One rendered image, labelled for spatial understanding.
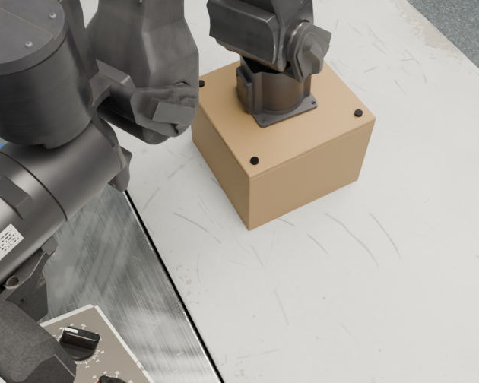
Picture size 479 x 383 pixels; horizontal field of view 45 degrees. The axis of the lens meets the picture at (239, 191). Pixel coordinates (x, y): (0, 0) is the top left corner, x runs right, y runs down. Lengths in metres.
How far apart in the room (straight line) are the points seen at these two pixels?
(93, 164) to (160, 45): 0.08
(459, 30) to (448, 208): 1.69
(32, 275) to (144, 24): 0.16
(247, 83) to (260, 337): 0.24
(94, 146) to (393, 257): 0.38
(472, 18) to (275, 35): 1.96
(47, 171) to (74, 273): 0.30
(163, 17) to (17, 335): 0.19
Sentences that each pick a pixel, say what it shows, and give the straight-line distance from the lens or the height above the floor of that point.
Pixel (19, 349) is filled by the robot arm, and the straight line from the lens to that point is 0.28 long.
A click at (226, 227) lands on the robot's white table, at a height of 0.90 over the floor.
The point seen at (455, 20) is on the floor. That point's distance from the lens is 2.36.
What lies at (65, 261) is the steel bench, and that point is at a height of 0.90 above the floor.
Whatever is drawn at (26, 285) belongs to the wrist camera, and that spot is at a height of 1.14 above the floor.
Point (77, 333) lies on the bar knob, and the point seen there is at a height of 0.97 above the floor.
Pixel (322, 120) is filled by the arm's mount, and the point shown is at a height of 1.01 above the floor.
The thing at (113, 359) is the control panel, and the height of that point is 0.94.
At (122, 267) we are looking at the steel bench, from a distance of 0.61.
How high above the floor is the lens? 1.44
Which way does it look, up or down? 57 degrees down
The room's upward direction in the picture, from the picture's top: 1 degrees counter-clockwise
